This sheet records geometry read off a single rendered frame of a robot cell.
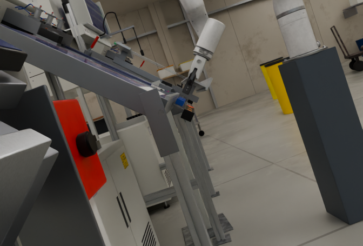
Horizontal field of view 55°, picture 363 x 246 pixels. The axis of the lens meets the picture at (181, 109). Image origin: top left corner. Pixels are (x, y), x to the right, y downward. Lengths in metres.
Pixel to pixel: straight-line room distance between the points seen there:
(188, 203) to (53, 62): 0.51
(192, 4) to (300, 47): 0.48
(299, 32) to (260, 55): 8.89
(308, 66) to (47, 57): 0.97
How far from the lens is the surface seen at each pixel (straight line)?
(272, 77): 4.80
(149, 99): 0.89
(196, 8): 1.53
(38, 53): 1.01
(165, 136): 0.89
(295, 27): 1.53
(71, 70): 0.98
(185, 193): 0.93
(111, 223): 1.20
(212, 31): 1.50
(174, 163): 0.91
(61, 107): 0.57
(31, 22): 1.39
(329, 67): 1.53
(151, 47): 9.87
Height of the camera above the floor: 0.73
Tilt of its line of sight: 3 degrees down
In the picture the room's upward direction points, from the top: 19 degrees counter-clockwise
